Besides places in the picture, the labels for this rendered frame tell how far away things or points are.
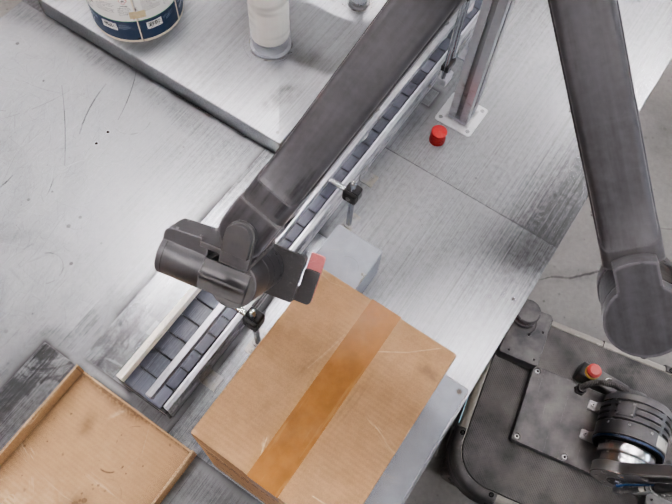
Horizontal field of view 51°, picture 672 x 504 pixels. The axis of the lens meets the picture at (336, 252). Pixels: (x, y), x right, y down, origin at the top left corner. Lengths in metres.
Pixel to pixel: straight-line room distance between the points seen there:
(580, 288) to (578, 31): 1.79
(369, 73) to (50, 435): 0.89
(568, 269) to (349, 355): 1.52
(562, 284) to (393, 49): 1.78
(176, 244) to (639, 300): 0.50
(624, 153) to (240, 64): 1.04
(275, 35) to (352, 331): 0.74
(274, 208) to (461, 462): 1.25
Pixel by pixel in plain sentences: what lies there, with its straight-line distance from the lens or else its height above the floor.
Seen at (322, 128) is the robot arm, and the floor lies 1.49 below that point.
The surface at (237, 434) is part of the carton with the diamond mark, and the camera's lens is 0.97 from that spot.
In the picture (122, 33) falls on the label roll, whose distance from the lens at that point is 1.63.
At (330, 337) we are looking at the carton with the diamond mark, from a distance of 1.00.
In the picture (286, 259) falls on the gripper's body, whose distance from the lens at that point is 0.89.
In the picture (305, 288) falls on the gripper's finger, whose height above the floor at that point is 1.22.
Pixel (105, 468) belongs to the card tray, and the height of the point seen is 0.83.
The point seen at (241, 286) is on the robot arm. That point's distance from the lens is 0.80.
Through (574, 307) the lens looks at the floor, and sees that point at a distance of 2.38.
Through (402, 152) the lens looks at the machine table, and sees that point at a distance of 1.50.
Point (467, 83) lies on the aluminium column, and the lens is 1.49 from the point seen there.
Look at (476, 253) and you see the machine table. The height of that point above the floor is 0.83.
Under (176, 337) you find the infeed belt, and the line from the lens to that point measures 1.28.
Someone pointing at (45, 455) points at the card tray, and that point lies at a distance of 1.33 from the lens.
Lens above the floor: 2.07
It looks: 64 degrees down
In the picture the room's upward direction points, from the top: 5 degrees clockwise
